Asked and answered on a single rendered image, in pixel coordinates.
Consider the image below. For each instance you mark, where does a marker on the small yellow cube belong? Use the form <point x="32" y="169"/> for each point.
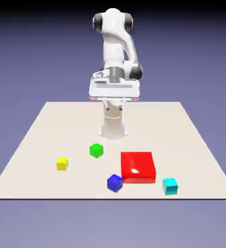
<point x="62" y="164"/>

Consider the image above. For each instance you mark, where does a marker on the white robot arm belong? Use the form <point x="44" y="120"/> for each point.
<point x="113" y="38"/>

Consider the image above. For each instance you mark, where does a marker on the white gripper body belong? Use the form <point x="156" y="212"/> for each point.
<point x="114" y="91"/>

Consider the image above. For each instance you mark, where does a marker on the small cyan cube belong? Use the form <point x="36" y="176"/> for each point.
<point x="170" y="186"/>

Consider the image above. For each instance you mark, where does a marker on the small blue cube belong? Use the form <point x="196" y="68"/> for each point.
<point x="114" y="183"/>

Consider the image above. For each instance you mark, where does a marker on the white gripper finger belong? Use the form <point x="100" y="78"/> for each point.
<point x="121" y="105"/>
<point x="106" y="105"/>

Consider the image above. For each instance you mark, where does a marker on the large red box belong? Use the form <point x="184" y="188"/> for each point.
<point x="137" y="166"/>

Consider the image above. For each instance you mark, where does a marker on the small green cube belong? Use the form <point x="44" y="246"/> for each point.
<point x="96" y="150"/>

